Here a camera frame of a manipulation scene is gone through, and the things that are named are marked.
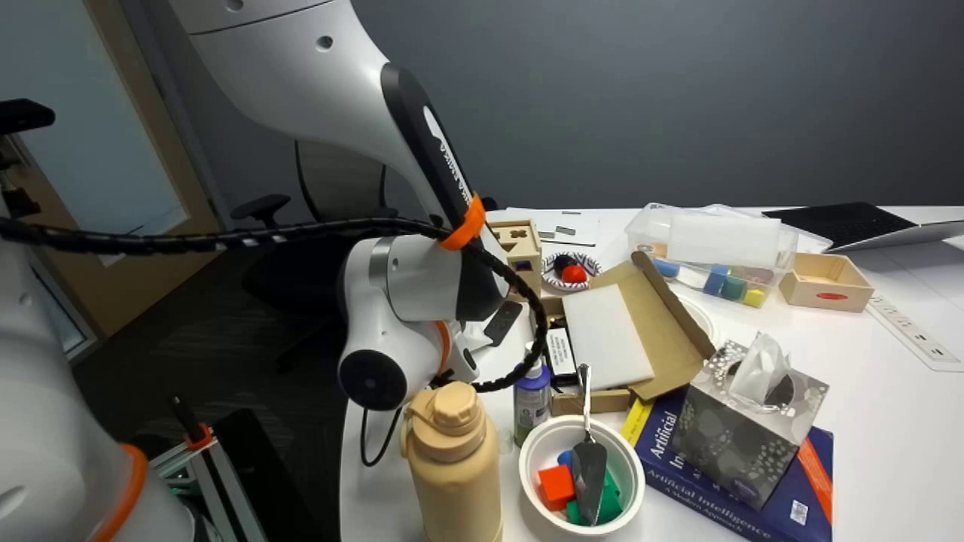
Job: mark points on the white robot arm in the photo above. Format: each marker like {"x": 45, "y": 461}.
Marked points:
{"x": 305, "y": 69}

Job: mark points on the wooden shape sorter box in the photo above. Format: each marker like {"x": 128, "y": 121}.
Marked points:
{"x": 522, "y": 249}

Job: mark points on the open cardboard box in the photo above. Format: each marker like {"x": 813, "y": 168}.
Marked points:
{"x": 629, "y": 329}

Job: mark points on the tan water bottle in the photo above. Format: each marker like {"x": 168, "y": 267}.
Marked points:
{"x": 453, "y": 455}

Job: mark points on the white bowl with blocks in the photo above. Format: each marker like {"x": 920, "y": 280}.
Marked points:
{"x": 548, "y": 482}

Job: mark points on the metal spoon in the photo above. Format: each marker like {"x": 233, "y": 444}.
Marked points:
{"x": 589, "y": 455}

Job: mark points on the clear plastic container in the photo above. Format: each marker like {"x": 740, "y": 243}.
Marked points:
{"x": 721, "y": 252}

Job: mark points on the grey tissue box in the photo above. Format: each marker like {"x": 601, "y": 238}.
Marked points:
{"x": 745, "y": 417}

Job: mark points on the small wooden tray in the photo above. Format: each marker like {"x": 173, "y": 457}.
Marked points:
{"x": 825, "y": 280}

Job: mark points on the black laptop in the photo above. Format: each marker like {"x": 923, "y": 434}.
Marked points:
{"x": 860, "y": 222}

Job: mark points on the blue book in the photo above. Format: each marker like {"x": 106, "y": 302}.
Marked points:
{"x": 800, "y": 507}

